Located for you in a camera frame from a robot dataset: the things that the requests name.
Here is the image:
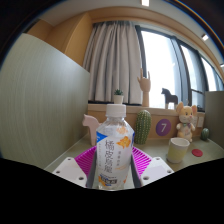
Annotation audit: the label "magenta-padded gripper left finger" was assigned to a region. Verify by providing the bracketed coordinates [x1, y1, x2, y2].
[52, 145, 101, 189]

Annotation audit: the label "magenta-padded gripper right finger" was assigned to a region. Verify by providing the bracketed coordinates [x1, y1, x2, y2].
[129, 145, 175, 189]

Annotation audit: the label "clear plastic drink bottle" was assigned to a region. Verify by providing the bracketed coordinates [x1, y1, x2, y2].
[95, 103, 136, 191]

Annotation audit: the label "yellow and white cup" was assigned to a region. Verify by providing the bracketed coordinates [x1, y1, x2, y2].
[166, 137, 191, 164]

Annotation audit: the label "purple round number sign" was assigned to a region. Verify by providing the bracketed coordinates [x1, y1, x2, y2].
[155, 118, 172, 137]

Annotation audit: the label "tall green cactus ornament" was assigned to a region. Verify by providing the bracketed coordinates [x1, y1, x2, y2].
[133, 109, 153, 145]

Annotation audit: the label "flat round red coaster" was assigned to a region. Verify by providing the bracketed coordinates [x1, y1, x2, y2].
[191, 148, 204, 158]

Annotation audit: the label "beige plush mouse toy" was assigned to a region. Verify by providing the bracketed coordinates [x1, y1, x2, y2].
[175, 101, 199, 143]

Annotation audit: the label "wooden window ledge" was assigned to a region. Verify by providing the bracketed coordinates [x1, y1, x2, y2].
[87, 103, 206, 141]

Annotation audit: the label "round green cactus ornament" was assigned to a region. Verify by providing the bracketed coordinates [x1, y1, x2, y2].
[200, 127, 211, 141]

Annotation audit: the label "grey-green desk partition panel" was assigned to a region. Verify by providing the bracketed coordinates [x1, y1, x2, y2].
[0, 33, 91, 169]
[204, 90, 224, 149]

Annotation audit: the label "dark horse figurine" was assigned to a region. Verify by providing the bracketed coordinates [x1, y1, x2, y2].
[160, 87, 179, 110]

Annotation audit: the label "small plant in white pot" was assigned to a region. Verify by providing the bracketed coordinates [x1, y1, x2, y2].
[112, 88, 125, 105]

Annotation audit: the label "wooden hand model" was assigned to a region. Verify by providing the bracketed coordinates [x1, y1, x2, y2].
[137, 68, 152, 108]

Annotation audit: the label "dark-framed window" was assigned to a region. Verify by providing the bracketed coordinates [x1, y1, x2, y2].
[134, 24, 224, 113]

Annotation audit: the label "grey window curtain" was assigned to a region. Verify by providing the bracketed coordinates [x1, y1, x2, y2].
[82, 20, 144, 105]

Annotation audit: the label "ceiling lights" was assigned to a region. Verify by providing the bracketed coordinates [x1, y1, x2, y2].
[140, 0, 224, 69]

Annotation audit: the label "white wall socket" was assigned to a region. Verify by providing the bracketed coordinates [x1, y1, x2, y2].
[196, 116, 205, 129]

